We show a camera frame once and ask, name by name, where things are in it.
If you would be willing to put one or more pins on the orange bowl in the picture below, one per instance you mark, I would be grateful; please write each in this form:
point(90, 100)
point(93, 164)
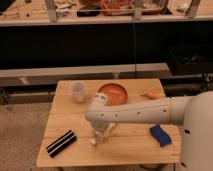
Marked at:
point(117, 94)

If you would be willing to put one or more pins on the black white striped block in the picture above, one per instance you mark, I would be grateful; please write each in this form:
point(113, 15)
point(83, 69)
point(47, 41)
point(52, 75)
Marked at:
point(61, 143)

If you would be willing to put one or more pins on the black bin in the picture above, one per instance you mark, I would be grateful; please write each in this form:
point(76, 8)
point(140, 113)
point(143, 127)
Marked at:
point(190, 60)

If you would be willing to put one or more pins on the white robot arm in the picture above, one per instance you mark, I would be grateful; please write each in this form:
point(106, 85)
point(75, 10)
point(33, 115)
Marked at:
point(194, 113)

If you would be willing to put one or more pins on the orange carrot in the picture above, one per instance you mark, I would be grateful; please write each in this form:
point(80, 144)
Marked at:
point(152, 96)

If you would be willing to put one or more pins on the wooden table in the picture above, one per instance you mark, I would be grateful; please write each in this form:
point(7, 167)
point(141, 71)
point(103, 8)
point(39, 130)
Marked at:
point(127, 144)

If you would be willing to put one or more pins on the blue sponge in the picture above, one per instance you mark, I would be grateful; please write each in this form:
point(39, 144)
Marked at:
point(160, 135)

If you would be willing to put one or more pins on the white plastic bottle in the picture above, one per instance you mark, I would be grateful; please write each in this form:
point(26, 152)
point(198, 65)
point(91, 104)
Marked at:
point(101, 132)

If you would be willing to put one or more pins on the clear plastic cup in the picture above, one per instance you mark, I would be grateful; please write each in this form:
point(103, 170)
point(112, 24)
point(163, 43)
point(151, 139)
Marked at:
point(77, 90)

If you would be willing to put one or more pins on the background workbench shelf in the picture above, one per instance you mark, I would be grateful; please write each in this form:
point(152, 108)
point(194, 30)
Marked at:
point(77, 12)

